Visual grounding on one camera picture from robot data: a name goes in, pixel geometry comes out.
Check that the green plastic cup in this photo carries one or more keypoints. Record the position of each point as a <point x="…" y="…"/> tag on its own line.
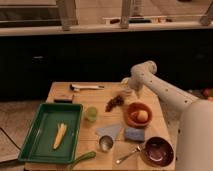
<point x="91" y="114"/>

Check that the green plastic tray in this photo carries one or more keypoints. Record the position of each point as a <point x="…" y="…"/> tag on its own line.
<point x="38" y="144"/>

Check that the blue sponge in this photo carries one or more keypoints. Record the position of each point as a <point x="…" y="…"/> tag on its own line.
<point x="134" y="134"/>

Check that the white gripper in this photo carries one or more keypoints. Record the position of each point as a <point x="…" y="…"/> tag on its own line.
<point x="136" y="85"/>

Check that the white handled tool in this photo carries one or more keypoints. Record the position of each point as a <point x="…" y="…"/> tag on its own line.
<point x="77" y="87"/>

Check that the green handled utensil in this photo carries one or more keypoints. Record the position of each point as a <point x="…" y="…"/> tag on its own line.
<point x="86" y="156"/>

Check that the grey-blue cloth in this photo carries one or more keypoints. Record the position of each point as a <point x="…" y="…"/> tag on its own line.
<point x="109" y="130"/>

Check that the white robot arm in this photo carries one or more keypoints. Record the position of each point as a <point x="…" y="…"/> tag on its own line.
<point x="194" y="150"/>

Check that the dark purple grape bunch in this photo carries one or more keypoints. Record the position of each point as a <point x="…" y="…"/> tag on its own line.
<point x="114" y="102"/>

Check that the yellow round fruit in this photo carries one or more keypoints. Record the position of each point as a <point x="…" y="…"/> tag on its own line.
<point x="142" y="116"/>

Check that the small metal measuring cup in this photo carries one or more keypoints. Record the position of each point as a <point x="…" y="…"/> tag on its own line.
<point x="106" y="143"/>

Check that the silver metal spoon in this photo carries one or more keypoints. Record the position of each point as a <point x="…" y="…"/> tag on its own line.
<point x="139" y="148"/>

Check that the orange clay bowl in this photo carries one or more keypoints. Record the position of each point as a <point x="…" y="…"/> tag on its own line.
<point x="133" y="110"/>

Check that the dark purple bowl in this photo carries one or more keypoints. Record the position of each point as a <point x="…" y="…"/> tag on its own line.
<point x="158" y="152"/>

